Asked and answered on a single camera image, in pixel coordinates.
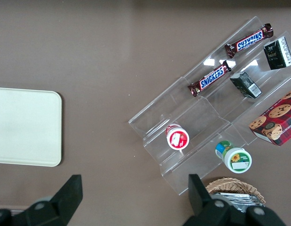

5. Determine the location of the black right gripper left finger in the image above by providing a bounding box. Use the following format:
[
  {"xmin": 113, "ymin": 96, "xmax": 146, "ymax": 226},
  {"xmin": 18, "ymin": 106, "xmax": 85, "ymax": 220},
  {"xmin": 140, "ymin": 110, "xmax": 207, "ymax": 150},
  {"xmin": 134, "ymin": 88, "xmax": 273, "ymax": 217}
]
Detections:
[{"xmin": 11, "ymin": 174, "xmax": 84, "ymax": 226}]

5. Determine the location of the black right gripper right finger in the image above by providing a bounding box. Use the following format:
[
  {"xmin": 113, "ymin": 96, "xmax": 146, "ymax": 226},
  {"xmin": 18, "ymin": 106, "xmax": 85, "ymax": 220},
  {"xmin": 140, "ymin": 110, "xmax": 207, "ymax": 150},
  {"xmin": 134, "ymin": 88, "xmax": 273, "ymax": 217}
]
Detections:
[{"xmin": 182, "ymin": 174, "xmax": 232, "ymax": 226}]

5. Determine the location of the light wicker basket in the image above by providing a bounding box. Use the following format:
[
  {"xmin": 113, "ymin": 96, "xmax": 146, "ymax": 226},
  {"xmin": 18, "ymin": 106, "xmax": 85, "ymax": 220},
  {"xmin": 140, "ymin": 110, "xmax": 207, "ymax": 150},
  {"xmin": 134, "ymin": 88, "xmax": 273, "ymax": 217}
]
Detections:
[{"xmin": 204, "ymin": 177, "xmax": 266, "ymax": 205}]

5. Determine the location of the cream rectangular plastic tray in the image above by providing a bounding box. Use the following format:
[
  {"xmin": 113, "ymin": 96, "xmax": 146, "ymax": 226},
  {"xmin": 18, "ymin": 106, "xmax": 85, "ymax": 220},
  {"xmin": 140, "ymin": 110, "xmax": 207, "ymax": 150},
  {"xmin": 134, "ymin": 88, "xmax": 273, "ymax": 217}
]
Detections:
[{"xmin": 0, "ymin": 87, "xmax": 63, "ymax": 168}]

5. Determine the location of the silver foil containers stack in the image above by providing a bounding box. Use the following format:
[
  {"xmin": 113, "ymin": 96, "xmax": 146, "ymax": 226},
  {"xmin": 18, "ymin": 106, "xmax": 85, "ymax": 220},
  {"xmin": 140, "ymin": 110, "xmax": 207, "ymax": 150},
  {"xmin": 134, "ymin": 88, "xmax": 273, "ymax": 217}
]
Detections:
[{"xmin": 210, "ymin": 192, "xmax": 263, "ymax": 214}]

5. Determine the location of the green sunflower lid cup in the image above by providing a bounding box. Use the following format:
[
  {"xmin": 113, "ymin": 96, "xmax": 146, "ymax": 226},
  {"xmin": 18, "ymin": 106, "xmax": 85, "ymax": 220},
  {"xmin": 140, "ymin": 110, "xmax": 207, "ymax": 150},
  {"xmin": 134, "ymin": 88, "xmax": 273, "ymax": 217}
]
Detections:
[{"xmin": 214, "ymin": 140, "xmax": 252, "ymax": 174}]

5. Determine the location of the red lid yogurt cup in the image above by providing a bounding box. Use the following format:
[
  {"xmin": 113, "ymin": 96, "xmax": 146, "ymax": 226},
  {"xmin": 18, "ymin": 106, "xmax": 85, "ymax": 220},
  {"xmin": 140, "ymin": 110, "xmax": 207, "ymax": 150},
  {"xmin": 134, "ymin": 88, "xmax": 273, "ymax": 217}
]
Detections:
[{"xmin": 165, "ymin": 123, "xmax": 190, "ymax": 151}]

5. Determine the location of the clear acrylic stepped shelf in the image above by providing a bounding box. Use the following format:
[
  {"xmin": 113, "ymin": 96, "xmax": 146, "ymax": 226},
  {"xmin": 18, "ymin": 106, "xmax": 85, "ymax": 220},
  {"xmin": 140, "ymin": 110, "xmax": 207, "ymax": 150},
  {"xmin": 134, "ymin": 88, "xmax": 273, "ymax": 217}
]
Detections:
[{"xmin": 127, "ymin": 16, "xmax": 291, "ymax": 196}]

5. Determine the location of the red plaid cookie box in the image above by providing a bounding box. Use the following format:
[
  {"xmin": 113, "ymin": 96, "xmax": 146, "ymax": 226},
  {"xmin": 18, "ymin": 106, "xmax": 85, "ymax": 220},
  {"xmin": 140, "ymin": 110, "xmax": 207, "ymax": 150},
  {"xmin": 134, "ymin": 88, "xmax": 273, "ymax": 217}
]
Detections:
[{"xmin": 249, "ymin": 86, "xmax": 291, "ymax": 147}]

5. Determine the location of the Snickers chocolate bar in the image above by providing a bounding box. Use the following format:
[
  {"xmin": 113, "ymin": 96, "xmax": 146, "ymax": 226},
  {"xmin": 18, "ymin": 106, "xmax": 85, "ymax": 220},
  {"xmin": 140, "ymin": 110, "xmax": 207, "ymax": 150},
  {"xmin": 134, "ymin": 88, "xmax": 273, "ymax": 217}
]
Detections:
[
  {"xmin": 187, "ymin": 60, "xmax": 232, "ymax": 98},
  {"xmin": 224, "ymin": 23, "xmax": 275, "ymax": 59}
]

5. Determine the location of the small black white carton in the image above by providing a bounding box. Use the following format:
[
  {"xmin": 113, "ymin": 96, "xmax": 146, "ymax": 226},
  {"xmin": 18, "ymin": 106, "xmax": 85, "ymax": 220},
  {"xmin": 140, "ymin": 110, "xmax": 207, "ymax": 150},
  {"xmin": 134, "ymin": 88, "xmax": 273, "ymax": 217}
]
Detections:
[
  {"xmin": 263, "ymin": 37, "xmax": 291, "ymax": 71},
  {"xmin": 229, "ymin": 71, "xmax": 263, "ymax": 99}
]

